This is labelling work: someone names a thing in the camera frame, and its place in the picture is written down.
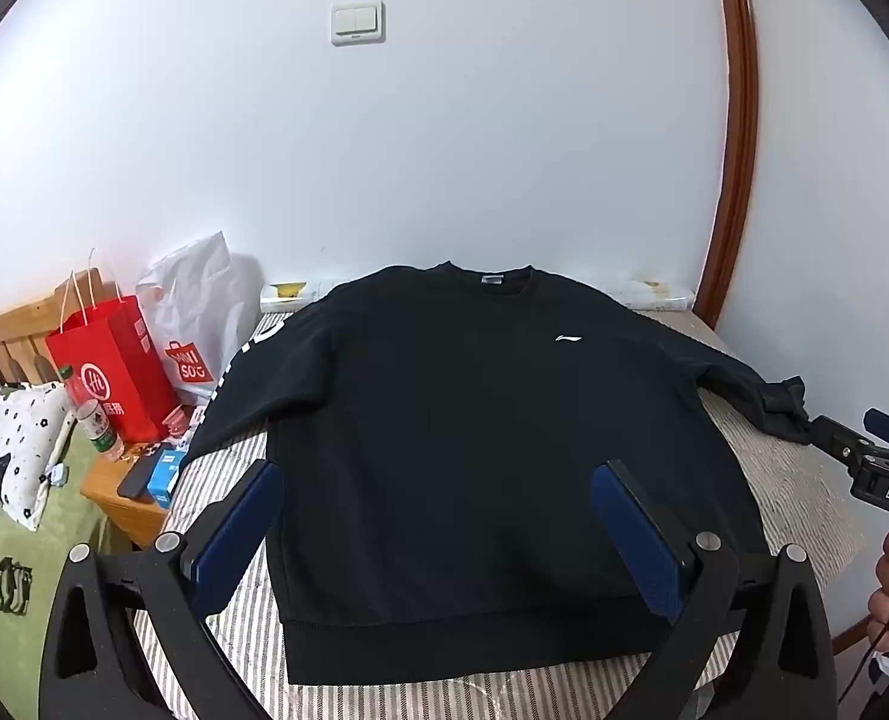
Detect blue box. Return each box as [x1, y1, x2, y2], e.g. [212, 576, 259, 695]
[145, 449, 186, 509]

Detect white Miniso plastic bag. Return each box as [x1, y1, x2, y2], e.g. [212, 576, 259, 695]
[136, 232, 262, 405]

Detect green bed sheet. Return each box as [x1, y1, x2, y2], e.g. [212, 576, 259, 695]
[0, 431, 127, 718]

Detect small pink container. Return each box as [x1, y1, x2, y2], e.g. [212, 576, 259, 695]
[163, 405, 204, 440]

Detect black phone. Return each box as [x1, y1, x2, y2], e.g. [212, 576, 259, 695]
[116, 452, 158, 500]

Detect wooden nightstand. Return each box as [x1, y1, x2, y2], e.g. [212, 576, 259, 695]
[80, 444, 166, 548]

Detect striped mattress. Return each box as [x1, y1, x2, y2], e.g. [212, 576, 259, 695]
[165, 305, 861, 718]

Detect black sweatshirt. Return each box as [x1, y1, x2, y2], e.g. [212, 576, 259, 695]
[191, 263, 809, 686]

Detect white polka dot pillow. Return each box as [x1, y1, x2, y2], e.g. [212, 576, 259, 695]
[0, 382, 75, 532]

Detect red paper shopping bag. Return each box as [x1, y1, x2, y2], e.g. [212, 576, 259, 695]
[44, 268, 179, 444]

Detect brown wooden door frame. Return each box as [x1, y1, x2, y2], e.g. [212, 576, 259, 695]
[695, 0, 760, 328]

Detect black cable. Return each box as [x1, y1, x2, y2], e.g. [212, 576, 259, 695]
[836, 583, 889, 706]

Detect plastic water bottle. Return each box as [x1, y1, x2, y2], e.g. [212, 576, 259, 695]
[59, 366, 124, 461]

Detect white light switch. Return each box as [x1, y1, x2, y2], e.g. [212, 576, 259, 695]
[329, 0, 386, 47]

